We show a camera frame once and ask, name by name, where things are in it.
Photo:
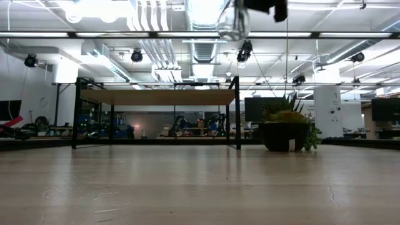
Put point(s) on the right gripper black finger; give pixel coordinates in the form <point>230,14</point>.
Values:
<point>281,11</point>

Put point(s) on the clear glass vase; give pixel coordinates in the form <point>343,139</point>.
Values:
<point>232,25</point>

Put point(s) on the background black robot arm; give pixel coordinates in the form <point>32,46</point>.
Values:
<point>179,123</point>
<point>218,122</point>

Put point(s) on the black overhead bar with lights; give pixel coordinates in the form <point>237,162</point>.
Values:
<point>234,34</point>

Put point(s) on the black ceiling spotlight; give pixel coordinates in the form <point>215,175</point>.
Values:
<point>244,53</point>
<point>299,79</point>
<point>136,56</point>
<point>30,61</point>
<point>357,57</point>

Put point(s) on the black monitor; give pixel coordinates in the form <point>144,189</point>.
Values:
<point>251,107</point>
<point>9,109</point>
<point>386,109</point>

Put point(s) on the succulent in black pot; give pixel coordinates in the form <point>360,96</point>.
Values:
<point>284,137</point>

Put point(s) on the red background object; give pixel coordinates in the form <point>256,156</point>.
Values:
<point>12,122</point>

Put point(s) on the silver ventilation duct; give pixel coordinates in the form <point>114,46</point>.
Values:
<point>204,50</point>

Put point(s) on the wooden shelf with black frame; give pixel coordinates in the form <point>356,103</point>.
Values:
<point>156,97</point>

